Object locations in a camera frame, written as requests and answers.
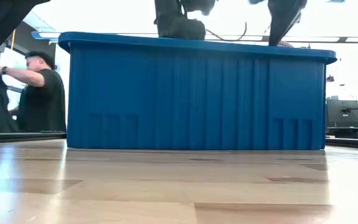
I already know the black aluminium table frame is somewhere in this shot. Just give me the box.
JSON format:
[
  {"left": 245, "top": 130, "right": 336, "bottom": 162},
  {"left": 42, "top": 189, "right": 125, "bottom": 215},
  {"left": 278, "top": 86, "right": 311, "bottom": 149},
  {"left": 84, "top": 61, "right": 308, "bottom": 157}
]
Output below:
[{"left": 0, "top": 131, "right": 358, "bottom": 151}]

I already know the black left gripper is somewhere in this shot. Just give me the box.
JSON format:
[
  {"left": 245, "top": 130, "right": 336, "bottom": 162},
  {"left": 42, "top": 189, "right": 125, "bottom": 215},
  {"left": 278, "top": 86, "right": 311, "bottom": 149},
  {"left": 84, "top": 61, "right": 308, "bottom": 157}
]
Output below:
[{"left": 153, "top": 0, "right": 218, "bottom": 41}]

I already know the person in dark shirt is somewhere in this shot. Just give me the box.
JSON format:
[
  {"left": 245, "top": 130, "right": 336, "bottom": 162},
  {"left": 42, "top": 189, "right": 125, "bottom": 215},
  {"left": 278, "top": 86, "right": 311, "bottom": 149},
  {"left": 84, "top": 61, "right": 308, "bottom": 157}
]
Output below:
[{"left": 0, "top": 50, "right": 67, "bottom": 133}]

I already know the dark desk monitor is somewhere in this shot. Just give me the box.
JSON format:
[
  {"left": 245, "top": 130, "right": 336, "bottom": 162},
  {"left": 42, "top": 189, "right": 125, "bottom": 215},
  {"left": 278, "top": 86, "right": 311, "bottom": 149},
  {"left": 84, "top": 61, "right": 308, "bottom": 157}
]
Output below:
[{"left": 326, "top": 99, "right": 358, "bottom": 129}]

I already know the blue plastic bin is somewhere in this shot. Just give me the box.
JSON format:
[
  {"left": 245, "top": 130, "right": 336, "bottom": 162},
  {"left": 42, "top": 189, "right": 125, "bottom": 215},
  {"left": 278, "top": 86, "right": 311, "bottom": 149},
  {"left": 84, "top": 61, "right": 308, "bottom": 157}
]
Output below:
[{"left": 57, "top": 30, "right": 338, "bottom": 151}]

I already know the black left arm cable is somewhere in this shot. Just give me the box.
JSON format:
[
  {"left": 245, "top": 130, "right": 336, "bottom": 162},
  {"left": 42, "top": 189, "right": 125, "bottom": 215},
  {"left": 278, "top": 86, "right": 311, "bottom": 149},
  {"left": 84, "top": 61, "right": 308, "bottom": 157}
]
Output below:
[{"left": 206, "top": 21, "right": 249, "bottom": 42}]

